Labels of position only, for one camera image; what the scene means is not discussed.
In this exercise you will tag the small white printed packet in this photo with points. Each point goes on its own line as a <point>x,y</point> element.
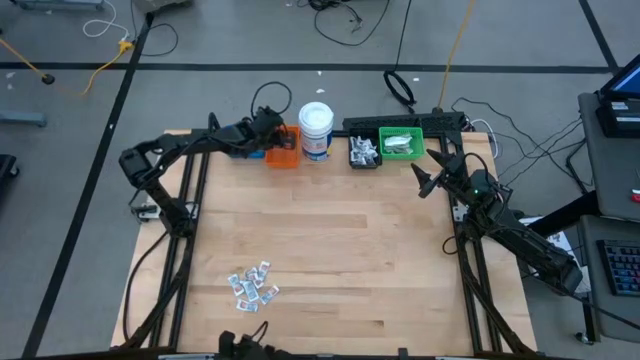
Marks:
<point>250,290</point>
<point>258,283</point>

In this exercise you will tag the black aluminium frame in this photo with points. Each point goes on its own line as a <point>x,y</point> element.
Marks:
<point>362,122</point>

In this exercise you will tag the white wipes canister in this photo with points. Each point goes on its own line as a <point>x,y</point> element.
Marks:
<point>316,120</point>

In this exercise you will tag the grey bench foot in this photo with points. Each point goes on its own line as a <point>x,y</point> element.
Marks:
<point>60,4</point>

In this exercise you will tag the silver metal bracket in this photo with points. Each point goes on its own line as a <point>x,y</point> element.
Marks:
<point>459,213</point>

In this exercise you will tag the black round floor base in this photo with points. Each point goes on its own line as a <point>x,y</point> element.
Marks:
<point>48,78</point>

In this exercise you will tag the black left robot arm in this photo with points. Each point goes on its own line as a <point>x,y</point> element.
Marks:
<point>170,150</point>

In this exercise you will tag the grey side desk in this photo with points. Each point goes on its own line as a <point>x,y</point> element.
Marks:
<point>600,310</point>

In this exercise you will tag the black keyboard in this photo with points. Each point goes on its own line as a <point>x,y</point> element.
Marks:
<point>622,267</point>

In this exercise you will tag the green plastic basket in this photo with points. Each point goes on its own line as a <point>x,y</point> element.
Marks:
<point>419,150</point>

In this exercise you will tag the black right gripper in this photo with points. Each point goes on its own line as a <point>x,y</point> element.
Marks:
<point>457,177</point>

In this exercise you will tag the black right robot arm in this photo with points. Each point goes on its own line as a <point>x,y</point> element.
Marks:
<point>525,240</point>

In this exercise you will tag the white black-print pad packet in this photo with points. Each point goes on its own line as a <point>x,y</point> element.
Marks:
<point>372,159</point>
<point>357,145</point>
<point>359,158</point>

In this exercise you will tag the silver metal plate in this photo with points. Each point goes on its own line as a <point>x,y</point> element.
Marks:
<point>186,356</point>

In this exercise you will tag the grey table foot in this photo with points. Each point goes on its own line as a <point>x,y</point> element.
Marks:
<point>22,118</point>

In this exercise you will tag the desk caster wheel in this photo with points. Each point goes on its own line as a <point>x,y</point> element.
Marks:
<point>582,338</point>

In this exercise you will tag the black plastic basket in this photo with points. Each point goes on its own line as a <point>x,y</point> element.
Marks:
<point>365,166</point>

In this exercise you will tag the orange plastic basket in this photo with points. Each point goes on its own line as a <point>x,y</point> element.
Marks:
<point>283,159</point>

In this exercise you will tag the black chair base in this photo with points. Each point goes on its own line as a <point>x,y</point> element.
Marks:
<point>6,167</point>

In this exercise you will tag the blue plastic basket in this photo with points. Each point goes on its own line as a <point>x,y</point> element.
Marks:
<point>256,154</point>

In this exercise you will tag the black laptop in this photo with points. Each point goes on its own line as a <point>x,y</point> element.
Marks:
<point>625,82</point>

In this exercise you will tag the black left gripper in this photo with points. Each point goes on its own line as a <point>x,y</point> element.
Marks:
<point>262,130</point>

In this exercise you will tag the black support beam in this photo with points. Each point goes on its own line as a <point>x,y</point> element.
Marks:
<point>575,210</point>

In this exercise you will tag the small red object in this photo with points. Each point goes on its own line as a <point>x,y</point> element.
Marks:
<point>636,196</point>

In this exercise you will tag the black equipment box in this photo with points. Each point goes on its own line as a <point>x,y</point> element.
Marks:
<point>620,120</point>

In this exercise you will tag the pile of packets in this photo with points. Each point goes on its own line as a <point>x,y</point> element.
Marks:
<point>371,148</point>

